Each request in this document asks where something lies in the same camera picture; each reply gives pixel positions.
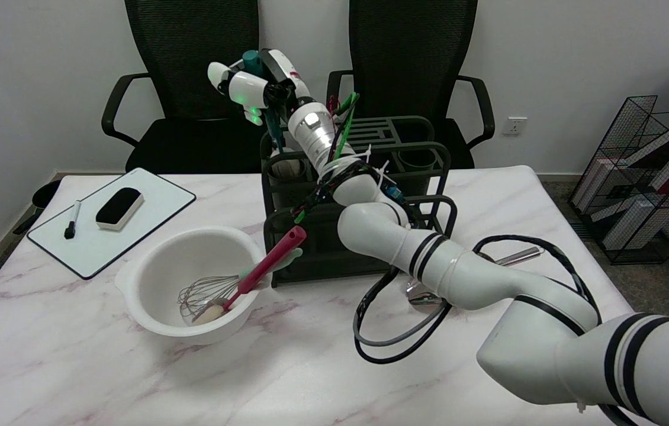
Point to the white book box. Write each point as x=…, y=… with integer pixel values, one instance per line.
x=636, y=222

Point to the shiny steel scoop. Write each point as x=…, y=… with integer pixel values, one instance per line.
x=518, y=255

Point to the black round floor object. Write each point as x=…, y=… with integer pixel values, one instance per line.
x=45, y=194

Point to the white plastic mixing bowl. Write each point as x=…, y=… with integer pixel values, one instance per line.
x=157, y=278

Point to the black mesh office chair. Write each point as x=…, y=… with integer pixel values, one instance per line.
x=411, y=53
x=198, y=35

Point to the dark green dish rack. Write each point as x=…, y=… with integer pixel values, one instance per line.
x=317, y=260

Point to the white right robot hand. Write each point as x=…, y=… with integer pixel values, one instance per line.
x=278, y=74

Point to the black and white eraser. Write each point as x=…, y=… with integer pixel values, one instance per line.
x=118, y=207

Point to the white wall socket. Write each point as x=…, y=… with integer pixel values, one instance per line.
x=514, y=125

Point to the small white whiteboard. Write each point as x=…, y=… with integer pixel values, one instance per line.
x=151, y=198

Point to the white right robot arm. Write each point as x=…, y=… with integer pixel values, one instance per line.
x=476, y=278

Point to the black whiteboard marker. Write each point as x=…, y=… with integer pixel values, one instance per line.
x=72, y=222

